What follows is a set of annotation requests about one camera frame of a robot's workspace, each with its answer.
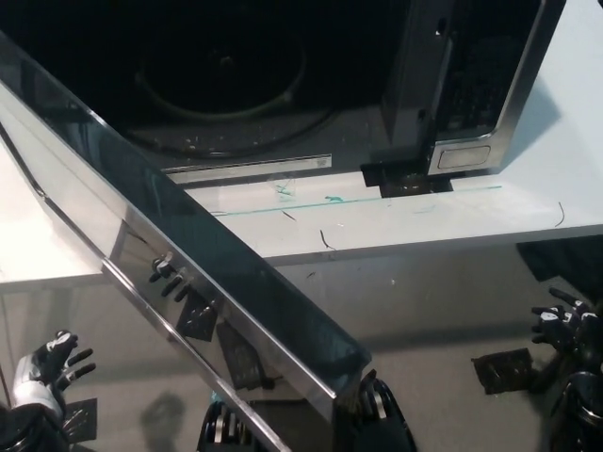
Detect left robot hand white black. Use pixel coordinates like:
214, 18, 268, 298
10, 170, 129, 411
12, 329, 96, 412

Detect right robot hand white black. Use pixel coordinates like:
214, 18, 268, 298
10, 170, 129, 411
530, 287, 603, 360

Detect microwave door with dark glass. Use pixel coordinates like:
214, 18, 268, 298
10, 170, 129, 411
0, 30, 367, 452

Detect glass microwave turntable plate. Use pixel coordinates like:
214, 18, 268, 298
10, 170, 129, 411
125, 40, 332, 157

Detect black floor tape patch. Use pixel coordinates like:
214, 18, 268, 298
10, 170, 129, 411
59, 397, 99, 444
471, 347, 536, 395

